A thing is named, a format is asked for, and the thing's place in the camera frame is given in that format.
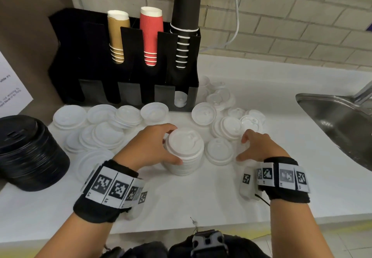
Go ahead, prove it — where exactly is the black cup and lid organizer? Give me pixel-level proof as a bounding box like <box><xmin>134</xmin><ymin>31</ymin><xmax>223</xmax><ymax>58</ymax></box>
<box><xmin>48</xmin><ymin>7</ymin><xmax>201</xmax><ymax>113</ymax></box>

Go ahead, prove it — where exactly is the stack of gold paper cups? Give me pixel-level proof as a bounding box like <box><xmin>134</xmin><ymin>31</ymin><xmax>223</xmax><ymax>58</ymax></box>
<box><xmin>107</xmin><ymin>10</ymin><xmax>131</xmax><ymax>64</ymax></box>

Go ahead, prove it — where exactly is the microwave safety poster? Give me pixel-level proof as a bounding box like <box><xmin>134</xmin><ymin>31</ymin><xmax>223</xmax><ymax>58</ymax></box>
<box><xmin>0</xmin><ymin>50</ymin><xmax>34</xmax><ymax>119</ymax></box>

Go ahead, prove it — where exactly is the stack of red paper cups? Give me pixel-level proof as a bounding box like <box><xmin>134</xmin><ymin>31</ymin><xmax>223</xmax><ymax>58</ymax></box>
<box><xmin>139</xmin><ymin>6</ymin><xmax>163</xmax><ymax>67</ymax></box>

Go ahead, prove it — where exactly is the black chest camera mount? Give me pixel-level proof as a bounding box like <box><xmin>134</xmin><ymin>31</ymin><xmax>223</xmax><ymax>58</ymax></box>
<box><xmin>100</xmin><ymin>229</ymin><xmax>271</xmax><ymax>258</ymax></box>

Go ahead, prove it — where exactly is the marker wristband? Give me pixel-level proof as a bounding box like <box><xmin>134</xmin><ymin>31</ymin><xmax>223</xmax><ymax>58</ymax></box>
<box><xmin>255</xmin><ymin>156</ymin><xmax>312</xmax><ymax>204</ymax></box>
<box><xmin>72</xmin><ymin>159</ymin><xmax>149</xmax><ymax>224</ymax></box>

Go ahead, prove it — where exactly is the steel sink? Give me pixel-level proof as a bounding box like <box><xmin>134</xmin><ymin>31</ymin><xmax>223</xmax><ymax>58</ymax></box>
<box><xmin>295</xmin><ymin>93</ymin><xmax>372</xmax><ymax>171</ymax></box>

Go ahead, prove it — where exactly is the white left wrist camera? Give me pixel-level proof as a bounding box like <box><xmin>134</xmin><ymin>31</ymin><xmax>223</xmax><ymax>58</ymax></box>
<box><xmin>125</xmin><ymin>189</ymin><xmax>149</xmax><ymax>221</ymax></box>

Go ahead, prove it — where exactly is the left marker wristband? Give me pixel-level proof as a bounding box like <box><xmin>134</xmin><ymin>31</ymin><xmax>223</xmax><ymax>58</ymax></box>
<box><xmin>72</xmin><ymin>159</ymin><xmax>149</xmax><ymax>224</ymax></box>

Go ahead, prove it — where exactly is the stack of black paper cups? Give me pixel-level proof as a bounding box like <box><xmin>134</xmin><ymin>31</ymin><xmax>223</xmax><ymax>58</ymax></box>
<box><xmin>169</xmin><ymin>0</ymin><xmax>204</xmax><ymax>69</ymax></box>

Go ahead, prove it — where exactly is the person's right forearm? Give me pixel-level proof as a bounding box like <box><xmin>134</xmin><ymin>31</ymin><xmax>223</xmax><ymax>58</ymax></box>
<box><xmin>269</xmin><ymin>199</ymin><xmax>335</xmax><ymax>258</ymax></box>

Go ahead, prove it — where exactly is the steel faucet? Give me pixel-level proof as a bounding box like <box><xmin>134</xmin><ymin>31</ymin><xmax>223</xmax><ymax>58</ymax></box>
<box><xmin>353</xmin><ymin>80</ymin><xmax>372</xmax><ymax>106</ymax></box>

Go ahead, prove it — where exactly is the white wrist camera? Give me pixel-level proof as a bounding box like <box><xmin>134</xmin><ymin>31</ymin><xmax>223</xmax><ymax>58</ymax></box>
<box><xmin>125</xmin><ymin>189</ymin><xmax>149</xmax><ymax>221</ymax></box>
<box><xmin>239</xmin><ymin>167</ymin><xmax>262</xmax><ymax>201</ymax></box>

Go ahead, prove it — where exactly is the pile of white cup lids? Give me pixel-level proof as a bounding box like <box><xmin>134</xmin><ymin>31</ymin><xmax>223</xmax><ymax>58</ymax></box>
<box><xmin>52</xmin><ymin>76</ymin><xmax>267</xmax><ymax>180</ymax></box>

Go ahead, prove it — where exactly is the stack of black lids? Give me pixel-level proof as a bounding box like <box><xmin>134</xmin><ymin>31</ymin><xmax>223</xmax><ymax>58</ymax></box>
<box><xmin>0</xmin><ymin>114</ymin><xmax>71</xmax><ymax>192</ymax></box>

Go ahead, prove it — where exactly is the white power cable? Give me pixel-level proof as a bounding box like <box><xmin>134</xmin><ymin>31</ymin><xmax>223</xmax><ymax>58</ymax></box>
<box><xmin>199</xmin><ymin>0</ymin><xmax>240</xmax><ymax>53</ymax></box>

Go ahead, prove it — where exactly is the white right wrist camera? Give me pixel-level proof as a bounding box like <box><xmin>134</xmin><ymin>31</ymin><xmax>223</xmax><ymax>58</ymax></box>
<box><xmin>239</xmin><ymin>167</ymin><xmax>262</xmax><ymax>201</ymax></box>

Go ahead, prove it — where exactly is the black right camera cable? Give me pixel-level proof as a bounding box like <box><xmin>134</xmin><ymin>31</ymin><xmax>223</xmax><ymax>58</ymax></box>
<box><xmin>255</xmin><ymin>194</ymin><xmax>271</xmax><ymax>207</ymax></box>

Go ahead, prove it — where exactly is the person's right hand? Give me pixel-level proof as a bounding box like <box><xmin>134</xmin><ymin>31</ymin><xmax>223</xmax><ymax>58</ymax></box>
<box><xmin>235</xmin><ymin>129</ymin><xmax>291</xmax><ymax>163</ymax></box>

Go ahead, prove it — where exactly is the right marker wristband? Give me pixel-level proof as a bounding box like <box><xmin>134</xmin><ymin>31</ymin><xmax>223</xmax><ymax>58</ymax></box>
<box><xmin>255</xmin><ymin>156</ymin><xmax>312</xmax><ymax>204</ymax></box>

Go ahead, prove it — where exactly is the person's left hand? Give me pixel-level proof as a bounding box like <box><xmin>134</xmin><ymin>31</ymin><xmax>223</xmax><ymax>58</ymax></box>
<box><xmin>112</xmin><ymin>123</ymin><xmax>184</xmax><ymax>171</ymax></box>

